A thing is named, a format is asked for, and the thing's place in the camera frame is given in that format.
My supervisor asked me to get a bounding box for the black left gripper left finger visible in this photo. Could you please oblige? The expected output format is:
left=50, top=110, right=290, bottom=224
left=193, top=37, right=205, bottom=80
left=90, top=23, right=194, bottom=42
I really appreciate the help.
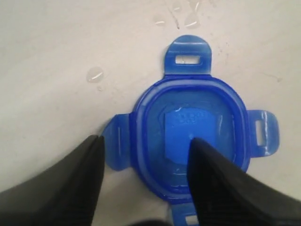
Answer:
left=0, top=135, right=105, bottom=226

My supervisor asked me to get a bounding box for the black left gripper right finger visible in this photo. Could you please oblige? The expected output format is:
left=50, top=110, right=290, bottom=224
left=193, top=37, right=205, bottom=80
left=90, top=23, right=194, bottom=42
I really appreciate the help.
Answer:
left=187, top=138, right=301, bottom=226

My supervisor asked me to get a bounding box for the blue container lid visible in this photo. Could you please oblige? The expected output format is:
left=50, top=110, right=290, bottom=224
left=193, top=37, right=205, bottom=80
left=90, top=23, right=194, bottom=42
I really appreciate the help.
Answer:
left=102, top=35, right=280, bottom=226

